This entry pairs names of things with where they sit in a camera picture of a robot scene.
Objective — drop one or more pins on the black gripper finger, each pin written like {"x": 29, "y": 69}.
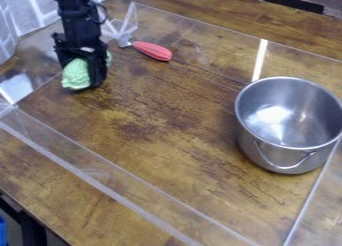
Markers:
{"x": 96, "y": 61}

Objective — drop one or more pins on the grey white patterned curtain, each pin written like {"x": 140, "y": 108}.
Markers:
{"x": 21, "y": 16}

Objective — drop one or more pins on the black table leg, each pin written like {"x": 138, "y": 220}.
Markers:
{"x": 32, "y": 231}

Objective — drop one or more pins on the red handled metal spoon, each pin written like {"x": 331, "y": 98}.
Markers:
{"x": 155, "y": 51}

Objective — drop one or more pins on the green bumpy gourd toy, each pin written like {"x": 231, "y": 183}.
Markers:
{"x": 75, "y": 78}

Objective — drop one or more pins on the clear acrylic tray wall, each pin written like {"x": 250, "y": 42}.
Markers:
{"x": 132, "y": 164}

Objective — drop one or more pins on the silver metal pot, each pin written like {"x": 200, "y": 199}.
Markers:
{"x": 288, "y": 124}

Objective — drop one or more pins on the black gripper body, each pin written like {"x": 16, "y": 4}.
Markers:
{"x": 79, "y": 41}

